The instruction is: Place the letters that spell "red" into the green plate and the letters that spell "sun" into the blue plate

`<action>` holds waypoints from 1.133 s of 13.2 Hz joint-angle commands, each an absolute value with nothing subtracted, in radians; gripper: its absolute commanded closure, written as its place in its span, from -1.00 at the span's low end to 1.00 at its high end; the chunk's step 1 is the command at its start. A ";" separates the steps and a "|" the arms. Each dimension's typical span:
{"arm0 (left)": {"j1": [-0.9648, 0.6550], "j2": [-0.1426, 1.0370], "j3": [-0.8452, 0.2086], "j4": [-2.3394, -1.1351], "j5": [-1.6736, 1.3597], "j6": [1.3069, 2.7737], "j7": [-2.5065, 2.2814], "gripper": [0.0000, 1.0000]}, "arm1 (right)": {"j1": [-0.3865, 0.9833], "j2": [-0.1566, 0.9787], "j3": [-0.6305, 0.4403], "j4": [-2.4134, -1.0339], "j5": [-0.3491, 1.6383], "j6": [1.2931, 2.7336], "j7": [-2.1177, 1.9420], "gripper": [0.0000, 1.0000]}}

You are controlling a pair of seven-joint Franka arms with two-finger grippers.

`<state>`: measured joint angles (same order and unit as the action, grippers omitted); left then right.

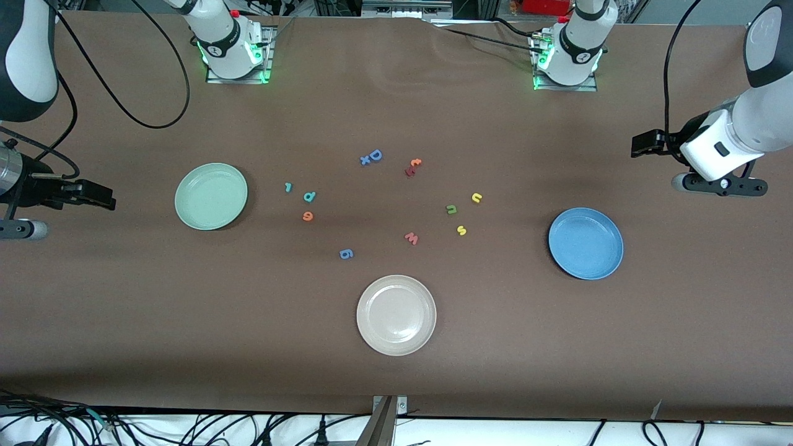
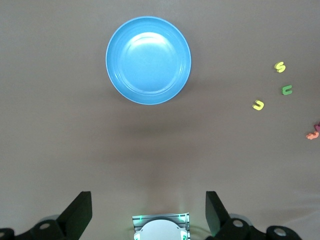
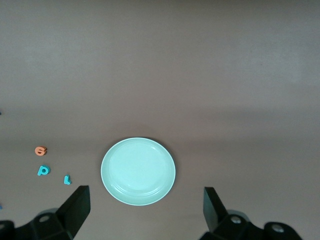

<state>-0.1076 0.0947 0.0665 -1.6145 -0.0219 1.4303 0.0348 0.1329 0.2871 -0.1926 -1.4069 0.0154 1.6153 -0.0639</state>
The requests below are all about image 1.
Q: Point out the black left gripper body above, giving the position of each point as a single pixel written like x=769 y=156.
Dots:
x=665 y=143

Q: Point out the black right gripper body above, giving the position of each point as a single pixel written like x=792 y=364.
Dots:
x=37 y=188

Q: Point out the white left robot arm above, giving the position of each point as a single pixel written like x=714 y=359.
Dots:
x=762 y=118

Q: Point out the blue plate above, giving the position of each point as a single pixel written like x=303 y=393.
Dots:
x=585 y=243

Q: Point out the brown table cover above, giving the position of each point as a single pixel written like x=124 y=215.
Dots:
x=124 y=310

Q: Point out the pale green plate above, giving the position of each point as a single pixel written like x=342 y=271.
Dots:
x=210 y=197

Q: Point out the red box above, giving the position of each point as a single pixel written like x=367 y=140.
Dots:
x=545 y=6

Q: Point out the red foam letter w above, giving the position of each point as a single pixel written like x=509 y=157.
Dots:
x=412 y=238

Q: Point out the blue foam letter D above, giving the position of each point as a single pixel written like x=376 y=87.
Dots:
x=376 y=155

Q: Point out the grey metal device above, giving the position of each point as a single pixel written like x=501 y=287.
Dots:
x=406 y=7

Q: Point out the beige plate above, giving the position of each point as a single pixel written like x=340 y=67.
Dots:
x=396 y=315

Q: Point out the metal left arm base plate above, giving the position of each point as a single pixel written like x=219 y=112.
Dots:
x=565 y=88

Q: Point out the metal table bracket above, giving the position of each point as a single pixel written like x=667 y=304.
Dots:
x=384 y=427

